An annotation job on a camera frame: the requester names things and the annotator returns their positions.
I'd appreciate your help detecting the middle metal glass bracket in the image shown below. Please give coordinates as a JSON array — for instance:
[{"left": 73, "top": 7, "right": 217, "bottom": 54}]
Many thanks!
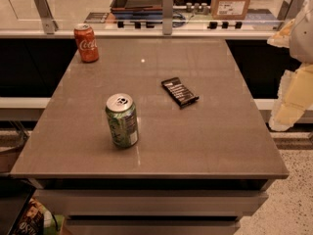
[{"left": 162, "top": 0, "right": 173, "bottom": 35}]

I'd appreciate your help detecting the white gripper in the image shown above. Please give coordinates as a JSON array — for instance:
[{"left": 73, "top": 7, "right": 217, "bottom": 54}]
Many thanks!
[{"left": 267, "top": 0, "right": 313, "bottom": 131}]

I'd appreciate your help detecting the black snack bar packet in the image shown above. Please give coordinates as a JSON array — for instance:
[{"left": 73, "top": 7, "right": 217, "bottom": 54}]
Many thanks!
[{"left": 161, "top": 77, "right": 200, "bottom": 108}]

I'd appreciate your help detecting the left metal glass bracket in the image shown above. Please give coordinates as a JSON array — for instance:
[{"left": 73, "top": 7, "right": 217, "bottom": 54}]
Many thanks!
[{"left": 33, "top": 0, "right": 59, "bottom": 34}]

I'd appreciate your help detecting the snack bag on floor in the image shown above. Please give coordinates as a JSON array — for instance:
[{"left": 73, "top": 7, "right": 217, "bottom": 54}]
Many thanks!
[{"left": 13, "top": 198, "right": 64, "bottom": 235}]

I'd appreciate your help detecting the metal glass bracket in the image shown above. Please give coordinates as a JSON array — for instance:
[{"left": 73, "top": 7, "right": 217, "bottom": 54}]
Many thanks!
[
  {"left": 33, "top": 0, "right": 59, "bottom": 34},
  {"left": 162, "top": 0, "right": 173, "bottom": 35},
  {"left": 277, "top": 0, "right": 305, "bottom": 27}
]

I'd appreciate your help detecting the green soda can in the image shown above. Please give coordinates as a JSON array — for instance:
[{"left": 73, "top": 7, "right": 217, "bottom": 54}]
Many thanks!
[{"left": 106, "top": 93, "right": 139, "bottom": 148}]

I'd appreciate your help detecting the grey drawer cabinet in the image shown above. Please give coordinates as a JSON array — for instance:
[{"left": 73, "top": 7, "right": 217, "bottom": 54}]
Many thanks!
[{"left": 35, "top": 189, "right": 268, "bottom": 235}]

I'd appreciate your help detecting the cardboard box with label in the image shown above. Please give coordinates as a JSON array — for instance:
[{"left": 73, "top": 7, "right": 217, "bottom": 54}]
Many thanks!
[{"left": 210, "top": 0, "right": 250, "bottom": 20}]

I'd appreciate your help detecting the red coke can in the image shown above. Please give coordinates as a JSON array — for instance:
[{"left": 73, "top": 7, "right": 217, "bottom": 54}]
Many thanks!
[{"left": 74, "top": 23, "right": 99, "bottom": 63}]

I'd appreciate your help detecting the right metal glass bracket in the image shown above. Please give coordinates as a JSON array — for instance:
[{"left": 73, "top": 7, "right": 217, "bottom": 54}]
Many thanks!
[{"left": 277, "top": 0, "right": 305, "bottom": 27}]

